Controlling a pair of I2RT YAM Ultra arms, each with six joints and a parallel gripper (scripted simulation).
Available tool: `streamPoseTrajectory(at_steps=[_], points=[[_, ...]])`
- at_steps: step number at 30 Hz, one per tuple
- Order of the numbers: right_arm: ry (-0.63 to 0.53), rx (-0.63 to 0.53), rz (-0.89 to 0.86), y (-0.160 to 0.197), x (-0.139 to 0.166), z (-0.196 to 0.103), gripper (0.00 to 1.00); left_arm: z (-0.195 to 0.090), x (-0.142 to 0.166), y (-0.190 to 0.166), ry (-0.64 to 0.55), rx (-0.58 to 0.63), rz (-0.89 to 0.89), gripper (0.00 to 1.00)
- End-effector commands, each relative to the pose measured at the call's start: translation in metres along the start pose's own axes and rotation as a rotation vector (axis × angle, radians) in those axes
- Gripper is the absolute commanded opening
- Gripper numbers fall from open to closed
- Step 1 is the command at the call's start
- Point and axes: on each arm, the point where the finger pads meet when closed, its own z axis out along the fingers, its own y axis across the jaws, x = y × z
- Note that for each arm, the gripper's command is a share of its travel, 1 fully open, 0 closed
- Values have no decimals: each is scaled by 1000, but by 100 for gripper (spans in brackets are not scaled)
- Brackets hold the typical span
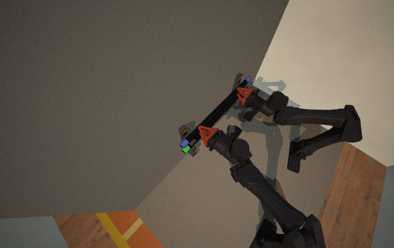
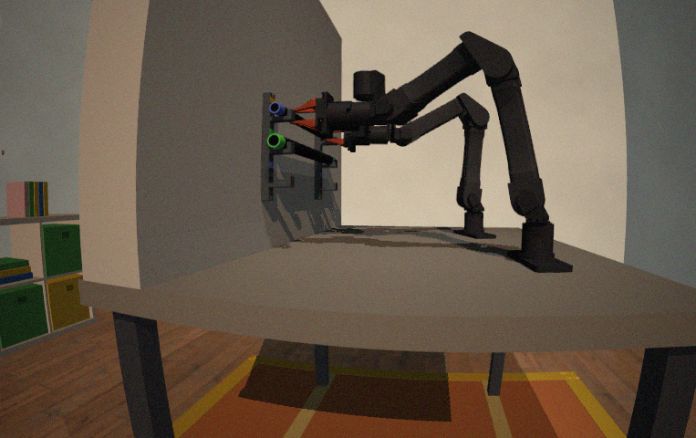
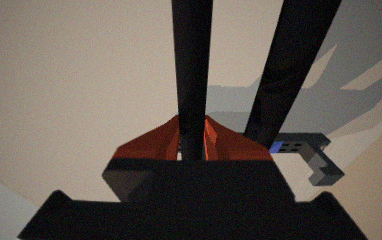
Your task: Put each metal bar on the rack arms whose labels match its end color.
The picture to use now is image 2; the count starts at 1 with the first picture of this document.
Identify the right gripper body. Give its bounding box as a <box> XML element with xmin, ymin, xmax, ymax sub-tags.
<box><xmin>343</xmin><ymin>126</ymin><xmax>371</xmax><ymax>152</ymax></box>

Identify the dark grey wall rack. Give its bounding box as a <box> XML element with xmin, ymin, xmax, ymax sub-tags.
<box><xmin>261</xmin><ymin>92</ymin><xmax>338</xmax><ymax>201</ymax></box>

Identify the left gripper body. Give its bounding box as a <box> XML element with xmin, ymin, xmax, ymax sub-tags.
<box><xmin>315</xmin><ymin>91</ymin><xmax>353</xmax><ymax>138</ymax></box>

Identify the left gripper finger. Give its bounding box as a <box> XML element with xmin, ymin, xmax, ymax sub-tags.
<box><xmin>294</xmin><ymin>99</ymin><xmax>316</xmax><ymax>113</ymax></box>
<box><xmin>289</xmin><ymin>120</ymin><xmax>321</xmax><ymax>132</ymax></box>

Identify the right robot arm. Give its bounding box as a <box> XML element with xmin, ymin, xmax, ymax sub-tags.
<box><xmin>345</xmin><ymin>93</ymin><xmax>496</xmax><ymax>239</ymax></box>

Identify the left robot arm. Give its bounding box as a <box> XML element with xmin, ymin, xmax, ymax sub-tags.
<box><xmin>330</xmin><ymin>31</ymin><xmax>573</xmax><ymax>273</ymax></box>

